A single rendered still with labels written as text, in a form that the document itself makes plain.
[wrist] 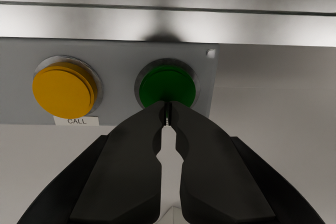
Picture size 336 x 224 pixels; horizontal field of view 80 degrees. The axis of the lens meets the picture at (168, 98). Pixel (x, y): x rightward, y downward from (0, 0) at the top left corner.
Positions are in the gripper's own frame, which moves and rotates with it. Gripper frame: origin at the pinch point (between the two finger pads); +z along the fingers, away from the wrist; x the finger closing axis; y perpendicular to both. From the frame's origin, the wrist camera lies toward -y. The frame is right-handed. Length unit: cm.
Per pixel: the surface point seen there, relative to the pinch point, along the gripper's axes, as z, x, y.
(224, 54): 12.0, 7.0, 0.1
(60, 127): 12.2, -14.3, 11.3
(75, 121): 2.0, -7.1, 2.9
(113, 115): 2.1, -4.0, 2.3
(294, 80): 12.0, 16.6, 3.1
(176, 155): 12.2, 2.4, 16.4
